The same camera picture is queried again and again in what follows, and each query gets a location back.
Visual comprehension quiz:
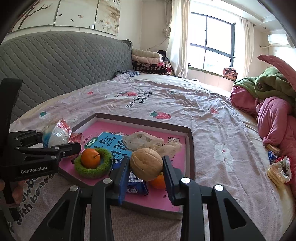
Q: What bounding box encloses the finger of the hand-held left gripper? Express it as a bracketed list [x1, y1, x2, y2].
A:
[17, 142, 82, 163]
[9, 130, 44, 149]

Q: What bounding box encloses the bright pink comforter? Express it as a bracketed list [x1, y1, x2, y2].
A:
[230, 86, 296, 183]

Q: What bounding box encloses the brown snack packet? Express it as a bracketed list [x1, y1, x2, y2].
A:
[265, 144, 281, 156]

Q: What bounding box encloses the floral wall painting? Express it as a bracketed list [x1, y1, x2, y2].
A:
[7, 0, 122, 36]

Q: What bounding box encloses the dark blue patterned cloth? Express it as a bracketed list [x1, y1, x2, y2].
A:
[114, 70, 140, 78]

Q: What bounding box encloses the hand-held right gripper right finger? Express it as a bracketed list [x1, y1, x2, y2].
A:
[162, 155, 266, 241]

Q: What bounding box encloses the pink folded blanket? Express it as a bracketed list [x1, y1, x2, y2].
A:
[132, 57, 166, 65]

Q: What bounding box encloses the cream bed sheet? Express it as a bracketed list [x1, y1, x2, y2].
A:
[229, 97, 296, 232]

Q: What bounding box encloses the person's left hand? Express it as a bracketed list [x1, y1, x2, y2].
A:
[10, 181, 26, 207]

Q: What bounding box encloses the white floral scrunchie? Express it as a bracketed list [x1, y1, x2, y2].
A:
[271, 156, 292, 183]

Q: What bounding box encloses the green blanket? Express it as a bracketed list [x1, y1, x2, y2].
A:
[233, 67, 296, 109]

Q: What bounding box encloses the dark checkered folded blanket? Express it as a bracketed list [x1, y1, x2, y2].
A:
[133, 61, 173, 75]

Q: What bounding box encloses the dusty pink quilted blanket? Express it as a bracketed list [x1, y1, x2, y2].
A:
[257, 54, 296, 93]

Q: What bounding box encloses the green fuzzy scrunchie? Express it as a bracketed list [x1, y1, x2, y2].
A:
[74, 148, 113, 179]

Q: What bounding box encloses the grey quilted headboard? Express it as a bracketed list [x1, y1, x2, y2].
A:
[0, 31, 134, 126]

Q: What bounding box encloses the cream curtain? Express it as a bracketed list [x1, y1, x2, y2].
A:
[240, 17, 255, 77]
[165, 0, 191, 78]

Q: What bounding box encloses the orange tangerine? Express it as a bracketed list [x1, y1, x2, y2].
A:
[81, 148, 101, 169]
[148, 173, 167, 190]

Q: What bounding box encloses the yellow biscuit packet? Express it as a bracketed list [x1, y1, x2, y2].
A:
[267, 166, 284, 185]

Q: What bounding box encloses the blue snack packet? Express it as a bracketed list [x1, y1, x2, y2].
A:
[109, 162, 149, 196]

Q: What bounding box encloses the cream folded blanket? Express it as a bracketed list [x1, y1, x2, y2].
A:
[131, 49, 162, 60]

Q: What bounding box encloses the floral folded blanket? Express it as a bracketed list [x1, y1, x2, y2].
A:
[223, 67, 238, 80]

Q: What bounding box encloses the walnut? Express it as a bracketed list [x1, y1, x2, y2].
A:
[129, 148, 164, 181]

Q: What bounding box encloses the white air conditioner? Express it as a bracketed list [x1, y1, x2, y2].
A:
[267, 34, 289, 45]

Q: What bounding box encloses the cream dotted scrunchie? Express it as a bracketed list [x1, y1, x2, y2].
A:
[122, 131, 183, 158]

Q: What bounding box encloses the black garment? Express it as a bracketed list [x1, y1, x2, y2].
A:
[157, 50, 171, 67]

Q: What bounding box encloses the plastic-wrapped colourful snack ball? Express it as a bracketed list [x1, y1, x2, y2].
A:
[42, 119, 83, 159]

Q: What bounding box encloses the black framed window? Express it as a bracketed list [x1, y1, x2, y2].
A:
[190, 13, 243, 75]

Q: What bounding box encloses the thin wall cable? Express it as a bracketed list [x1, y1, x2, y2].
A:
[144, 38, 168, 51]

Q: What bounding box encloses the window seat ledge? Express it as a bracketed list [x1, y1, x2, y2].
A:
[187, 67, 235, 92]

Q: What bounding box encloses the brown cardboard box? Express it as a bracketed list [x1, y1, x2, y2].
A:
[58, 112, 195, 220]

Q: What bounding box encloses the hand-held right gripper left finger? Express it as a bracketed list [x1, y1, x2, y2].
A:
[35, 158, 131, 241]

